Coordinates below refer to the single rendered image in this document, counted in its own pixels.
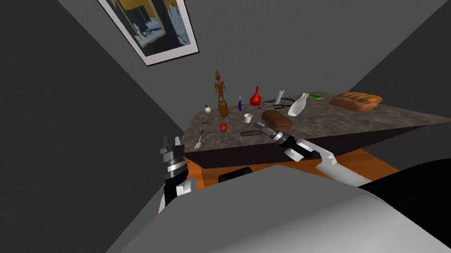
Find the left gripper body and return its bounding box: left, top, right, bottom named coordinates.
left=159, top=142, right=186, bottom=159

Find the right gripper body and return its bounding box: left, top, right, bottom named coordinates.
left=254, top=119, right=279, bottom=142

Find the dark brown bread loaf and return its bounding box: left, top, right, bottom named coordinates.
left=260, top=105, right=295, bottom=136

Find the flat black bar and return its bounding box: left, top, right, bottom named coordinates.
left=239, top=127, right=263, bottom=139

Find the grey spatula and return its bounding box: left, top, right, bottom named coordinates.
left=190, top=128, right=208, bottom=151

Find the red vase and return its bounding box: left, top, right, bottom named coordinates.
left=247, top=85, right=264, bottom=108

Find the white cylinder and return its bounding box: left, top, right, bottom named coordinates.
left=272, top=88, right=288, bottom=107

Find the white bottle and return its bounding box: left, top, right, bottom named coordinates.
left=284, top=91, right=314, bottom=119

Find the brown wooden figurine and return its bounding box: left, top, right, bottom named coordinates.
left=211, top=69, right=232, bottom=119

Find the stone-topped wooden table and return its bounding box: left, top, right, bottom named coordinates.
left=140, top=68, right=451, bottom=218

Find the light brown bread loaf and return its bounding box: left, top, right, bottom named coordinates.
left=327, top=85, right=385, bottom=118

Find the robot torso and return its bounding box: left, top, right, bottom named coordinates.
left=32, top=133, right=451, bottom=253

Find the framed wall picture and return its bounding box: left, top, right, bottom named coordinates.
left=88, top=0, right=201, bottom=75

